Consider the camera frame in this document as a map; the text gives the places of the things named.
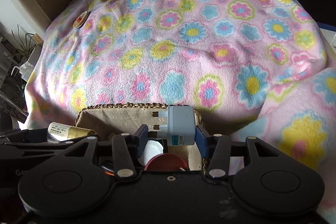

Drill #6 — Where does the black square compact white disc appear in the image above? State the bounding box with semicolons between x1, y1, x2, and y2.
138;139;164;166

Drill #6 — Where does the orange plastic box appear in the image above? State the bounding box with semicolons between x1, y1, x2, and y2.
104;170;114;176

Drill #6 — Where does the white and gold tube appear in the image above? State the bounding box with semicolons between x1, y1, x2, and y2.
47;122;96;143

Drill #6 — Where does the white UK plug adapter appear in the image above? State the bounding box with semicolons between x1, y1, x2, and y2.
152;106;196;146

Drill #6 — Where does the round red compact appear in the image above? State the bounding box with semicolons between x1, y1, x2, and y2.
145;153;189;172

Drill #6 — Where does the woven lined basket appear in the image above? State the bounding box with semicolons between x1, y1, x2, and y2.
75;103;203;170

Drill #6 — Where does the white squeeze bottle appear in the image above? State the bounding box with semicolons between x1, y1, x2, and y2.
11;61;35;82

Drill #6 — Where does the potted green plant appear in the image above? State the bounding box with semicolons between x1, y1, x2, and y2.
11;25;38;61

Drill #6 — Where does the floral pink fleece blanket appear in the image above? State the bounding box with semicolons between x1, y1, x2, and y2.
25;0;335;223

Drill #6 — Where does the oval gold tin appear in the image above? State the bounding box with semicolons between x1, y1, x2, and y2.
72;10;89;29

